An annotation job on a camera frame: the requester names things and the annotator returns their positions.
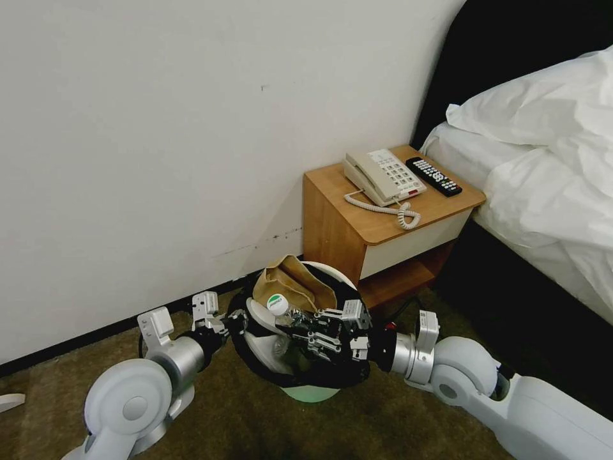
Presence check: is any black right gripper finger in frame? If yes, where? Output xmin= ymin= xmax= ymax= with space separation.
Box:
xmin=292 ymin=334 xmax=356 ymax=364
xmin=286 ymin=308 xmax=352 ymax=336

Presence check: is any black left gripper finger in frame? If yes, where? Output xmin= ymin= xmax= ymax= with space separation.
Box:
xmin=219 ymin=326 xmax=249 ymax=345
xmin=216 ymin=308 xmax=250 ymax=328

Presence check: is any white trash bin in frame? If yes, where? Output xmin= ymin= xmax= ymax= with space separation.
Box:
xmin=229 ymin=260 xmax=372 ymax=403

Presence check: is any black bin liner bag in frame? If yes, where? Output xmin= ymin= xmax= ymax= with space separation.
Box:
xmin=229 ymin=268 xmax=372 ymax=390

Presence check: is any crumpled silver foil wrapper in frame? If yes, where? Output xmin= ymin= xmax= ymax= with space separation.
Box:
xmin=287 ymin=309 xmax=318 ymax=328

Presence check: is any clear bottle with green cap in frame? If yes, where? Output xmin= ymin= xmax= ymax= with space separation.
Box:
xmin=266 ymin=293 xmax=312 ymax=328

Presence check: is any brown paper bag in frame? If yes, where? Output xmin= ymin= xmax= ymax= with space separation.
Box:
xmin=252 ymin=254 xmax=336 ymax=317

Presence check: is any wooden nightstand with white drawer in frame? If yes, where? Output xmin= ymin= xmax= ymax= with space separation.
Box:
xmin=303 ymin=144 xmax=487 ymax=313

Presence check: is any black baseboard strip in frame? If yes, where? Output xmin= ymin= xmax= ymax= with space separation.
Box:
xmin=0 ymin=273 xmax=262 ymax=380

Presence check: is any black bed base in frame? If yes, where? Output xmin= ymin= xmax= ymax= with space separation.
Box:
xmin=438 ymin=214 xmax=613 ymax=413

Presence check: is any black remote control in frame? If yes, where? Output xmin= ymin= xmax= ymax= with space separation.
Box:
xmin=405 ymin=157 xmax=464 ymax=198

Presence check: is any white flat round object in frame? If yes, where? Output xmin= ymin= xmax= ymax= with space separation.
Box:
xmin=0 ymin=392 xmax=26 ymax=414

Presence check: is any white duvet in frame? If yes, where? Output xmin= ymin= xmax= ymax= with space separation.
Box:
xmin=421 ymin=110 xmax=613 ymax=329

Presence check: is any white pillow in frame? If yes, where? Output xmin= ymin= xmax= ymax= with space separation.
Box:
xmin=445 ymin=43 xmax=613 ymax=162

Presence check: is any black bed headboard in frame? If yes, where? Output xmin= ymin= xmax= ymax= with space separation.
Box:
xmin=412 ymin=0 xmax=613 ymax=147

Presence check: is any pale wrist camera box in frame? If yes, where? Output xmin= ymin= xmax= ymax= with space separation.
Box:
xmin=342 ymin=298 xmax=372 ymax=332
xmin=192 ymin=291 xmax=220 ymax=321

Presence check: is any black floor cable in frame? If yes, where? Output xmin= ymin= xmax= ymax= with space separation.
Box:
xmin=382 ymin=296 xmax=425 ymax=332

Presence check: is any beige coiled telephone cord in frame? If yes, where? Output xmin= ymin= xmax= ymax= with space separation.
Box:
xmin=344 ymin=188 xmax=420 ymax=230

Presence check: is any beige corded telephone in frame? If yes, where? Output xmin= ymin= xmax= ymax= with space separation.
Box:
xmin=342 ymin=149 xmax=428 ymax=208

